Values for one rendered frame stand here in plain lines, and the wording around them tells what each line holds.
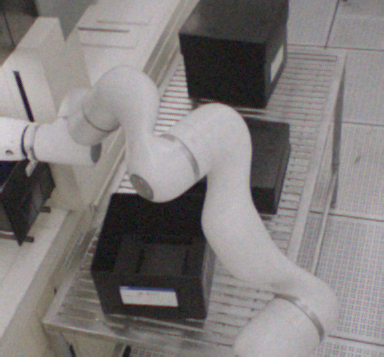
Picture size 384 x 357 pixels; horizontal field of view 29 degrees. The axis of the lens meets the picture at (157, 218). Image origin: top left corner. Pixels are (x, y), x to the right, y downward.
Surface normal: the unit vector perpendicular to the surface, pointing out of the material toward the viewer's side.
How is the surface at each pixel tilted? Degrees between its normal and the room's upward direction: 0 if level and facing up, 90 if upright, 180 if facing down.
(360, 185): 0
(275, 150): 0
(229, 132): 55
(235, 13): 0
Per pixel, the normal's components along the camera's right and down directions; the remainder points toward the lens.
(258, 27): -0.13, -0.69
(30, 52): -0.30, 0.72
